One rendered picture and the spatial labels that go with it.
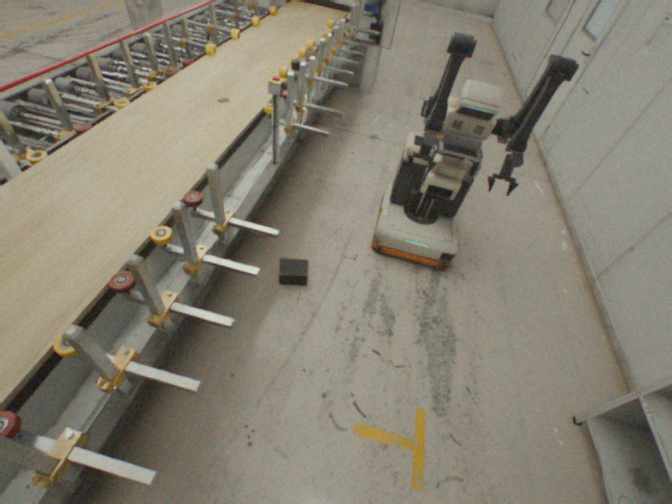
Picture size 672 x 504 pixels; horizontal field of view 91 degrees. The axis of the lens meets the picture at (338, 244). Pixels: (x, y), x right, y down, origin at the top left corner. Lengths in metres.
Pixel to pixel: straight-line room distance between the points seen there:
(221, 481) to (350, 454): 0.64
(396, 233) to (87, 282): 1.88
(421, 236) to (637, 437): 1.68
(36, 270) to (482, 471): 2.23
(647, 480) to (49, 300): 2.84
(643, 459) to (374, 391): 1.47
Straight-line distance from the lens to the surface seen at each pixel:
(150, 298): 1.31
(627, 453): 2.64
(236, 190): 2.17
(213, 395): 2.12
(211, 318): 1.37
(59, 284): 1.53
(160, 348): 1.49
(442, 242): 2.62
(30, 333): 1.45
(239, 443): 2.04
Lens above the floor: 1.99
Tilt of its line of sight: 47 degrees down
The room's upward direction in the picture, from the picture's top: 12 degrees clockwise
